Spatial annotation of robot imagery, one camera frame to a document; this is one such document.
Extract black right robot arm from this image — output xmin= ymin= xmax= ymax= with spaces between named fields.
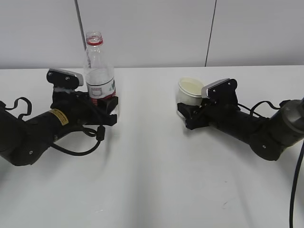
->
xmin=177 ymin=99 xmax=304 ymax=161

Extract clear plastic water bottle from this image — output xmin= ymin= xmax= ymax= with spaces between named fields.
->
xmin=84 ymin=31 xmax=116 ymax=105

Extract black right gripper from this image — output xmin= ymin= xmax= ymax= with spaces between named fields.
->
xmin=177 ymin=98 xmax=240 ymax=130

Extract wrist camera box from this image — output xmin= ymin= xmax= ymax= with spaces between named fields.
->
xmin=201 ymin=78 xmax=238 ymax=105
xmin=46 ymin=69 xmax=84 ymax=90

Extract white paper cup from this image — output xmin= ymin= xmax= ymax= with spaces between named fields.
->
xmin=176 ymin=77 xmax=204 ymax=106

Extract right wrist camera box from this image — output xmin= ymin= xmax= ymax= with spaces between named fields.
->
xmin=201 ymin=78 xmax=238 ymax=105

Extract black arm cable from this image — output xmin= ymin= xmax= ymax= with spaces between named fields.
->
xmin=237 ymin=96 xmax=304 ymax=228
xmin=0 ymin=95 xmax=106 ymax=157

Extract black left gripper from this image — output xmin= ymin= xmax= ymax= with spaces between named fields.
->
xmin=49 ymin=91 xmax=118 ymax=126

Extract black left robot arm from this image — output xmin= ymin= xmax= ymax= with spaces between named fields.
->
xmin=0 ymin=91 xmax=119 ymax=166

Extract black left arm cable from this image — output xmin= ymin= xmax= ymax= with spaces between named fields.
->
xmin=0 ymin=95 xmax=106 ymax=157

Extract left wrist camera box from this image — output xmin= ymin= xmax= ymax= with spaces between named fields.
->
xmin=46 ymin=69 xmax=84 ymax=90

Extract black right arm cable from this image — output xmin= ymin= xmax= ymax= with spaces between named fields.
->
xmin=237 ymin=96 xmax=304 ymax=228

